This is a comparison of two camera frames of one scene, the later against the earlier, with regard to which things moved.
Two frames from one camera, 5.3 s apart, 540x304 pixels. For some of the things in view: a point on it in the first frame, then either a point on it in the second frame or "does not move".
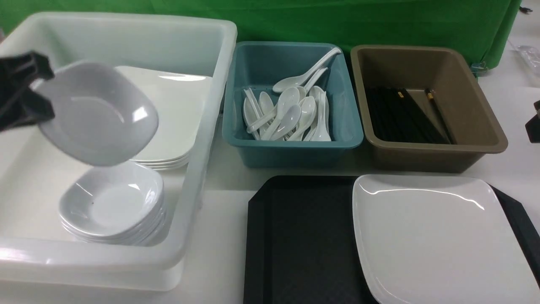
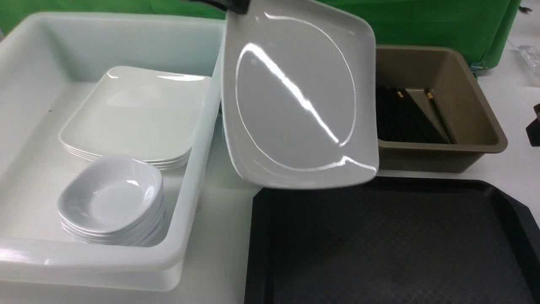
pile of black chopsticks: (396, 116) does not move
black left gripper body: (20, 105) to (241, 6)
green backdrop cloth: (486, 29) does not move
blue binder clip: (479, 68) does not move
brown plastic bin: (422, 109) does not move
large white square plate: (436, 239) to (299, 98)
